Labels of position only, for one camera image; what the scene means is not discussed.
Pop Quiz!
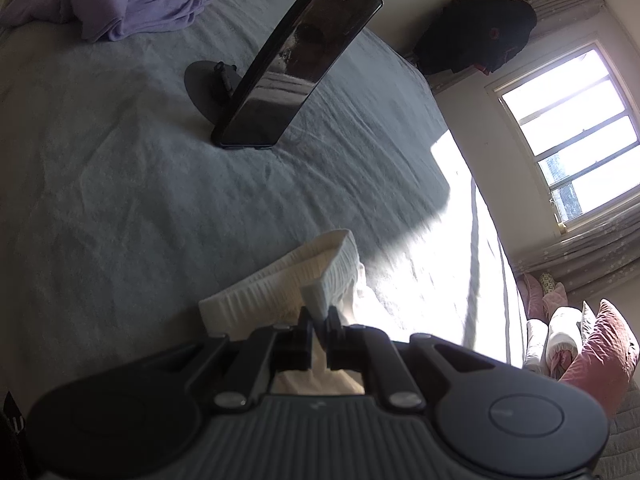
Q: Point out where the white garment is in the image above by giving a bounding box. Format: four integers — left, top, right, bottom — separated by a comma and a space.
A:
198, 228, 372, 396

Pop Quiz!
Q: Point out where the large pink quilted pillow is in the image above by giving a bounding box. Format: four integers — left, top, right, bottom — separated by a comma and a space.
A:
559, 299, 640, 419

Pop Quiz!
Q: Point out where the white pillow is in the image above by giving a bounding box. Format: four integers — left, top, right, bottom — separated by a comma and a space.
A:
522, 317, 551, 374
546, 306, 587, 377

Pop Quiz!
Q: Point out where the window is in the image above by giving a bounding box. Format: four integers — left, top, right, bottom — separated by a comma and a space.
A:
492, 41, 640, 235

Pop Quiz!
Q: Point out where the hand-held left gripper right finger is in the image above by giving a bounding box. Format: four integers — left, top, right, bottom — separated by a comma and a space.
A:
324, 305, 490, 409

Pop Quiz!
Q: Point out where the black bag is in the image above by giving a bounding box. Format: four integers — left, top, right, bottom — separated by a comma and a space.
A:
414, 0, 539, 77

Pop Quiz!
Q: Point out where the grey patterned curtain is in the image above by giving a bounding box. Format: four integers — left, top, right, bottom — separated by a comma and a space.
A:
514, 207, 640, 293

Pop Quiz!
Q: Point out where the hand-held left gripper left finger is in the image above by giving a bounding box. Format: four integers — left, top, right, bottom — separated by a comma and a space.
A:
159, 305, 316, 408

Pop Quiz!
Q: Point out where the small pink pillow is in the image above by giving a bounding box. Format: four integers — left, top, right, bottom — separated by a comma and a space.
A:
541, 282, 569, 313

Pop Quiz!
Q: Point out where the grey quilted blanket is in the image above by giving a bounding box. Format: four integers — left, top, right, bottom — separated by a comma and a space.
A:
589, 379, 640, 480

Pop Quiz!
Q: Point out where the black smartphone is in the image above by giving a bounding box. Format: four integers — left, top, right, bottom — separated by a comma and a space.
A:
211, 0, 385, 151

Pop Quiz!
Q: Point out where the grey bed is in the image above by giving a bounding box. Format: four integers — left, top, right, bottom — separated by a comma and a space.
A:
0, 0, 532, 411

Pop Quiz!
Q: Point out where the black phone stand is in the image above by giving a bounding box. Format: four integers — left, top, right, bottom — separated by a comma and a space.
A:
183, 60, 244, 124

